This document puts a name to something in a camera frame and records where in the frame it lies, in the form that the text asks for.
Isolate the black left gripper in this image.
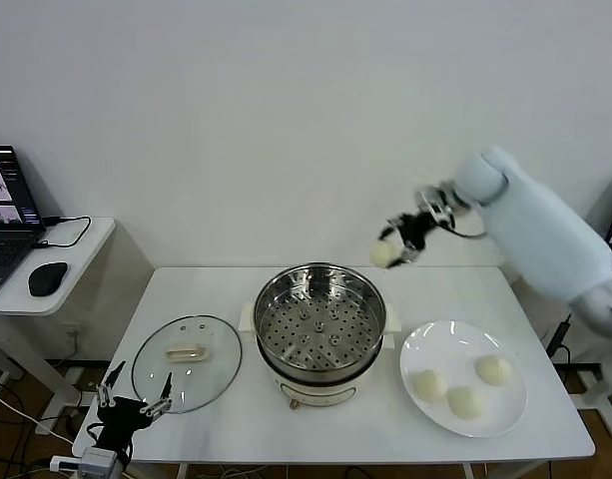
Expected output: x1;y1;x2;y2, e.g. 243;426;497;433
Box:
94;360;176;450

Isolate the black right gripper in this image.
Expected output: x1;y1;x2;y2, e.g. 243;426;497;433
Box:
379;212;439;269

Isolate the white steamed baozi bun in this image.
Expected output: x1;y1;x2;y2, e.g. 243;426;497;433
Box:
411;368;449;403
474;354;514;387
368;238;395;271
446;384;488;421

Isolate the round glass pot lid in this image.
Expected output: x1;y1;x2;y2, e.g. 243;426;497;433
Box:
131;313;244;415

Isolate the stainless steel steamer basket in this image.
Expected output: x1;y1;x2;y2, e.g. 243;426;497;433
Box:
239;262;402;383

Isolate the round white plate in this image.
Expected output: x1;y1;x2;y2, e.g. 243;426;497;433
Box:
398;319;529;439

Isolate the black computer mouse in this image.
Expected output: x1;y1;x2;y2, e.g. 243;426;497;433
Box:
27;260;69;298

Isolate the cream electric cooker pot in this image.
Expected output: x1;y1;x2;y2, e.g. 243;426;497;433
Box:
255;331;394;411

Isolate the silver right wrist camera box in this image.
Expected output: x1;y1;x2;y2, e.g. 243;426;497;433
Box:
415;185;459;227

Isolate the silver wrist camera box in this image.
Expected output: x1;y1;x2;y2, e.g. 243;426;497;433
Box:
79;446;121;478
415;185;459;227

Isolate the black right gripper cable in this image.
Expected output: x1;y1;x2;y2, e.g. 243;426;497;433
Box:
447;224;489;240

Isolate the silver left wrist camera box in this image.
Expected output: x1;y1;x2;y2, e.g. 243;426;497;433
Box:
79;446;121;478

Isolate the white floor cable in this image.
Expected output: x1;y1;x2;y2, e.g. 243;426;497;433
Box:
0;386;76;446

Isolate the black power adapter with cable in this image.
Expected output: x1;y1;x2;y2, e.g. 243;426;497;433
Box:
544;313;571;370

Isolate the black laptop cable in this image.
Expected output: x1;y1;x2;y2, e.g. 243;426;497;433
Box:
33;215;94;250

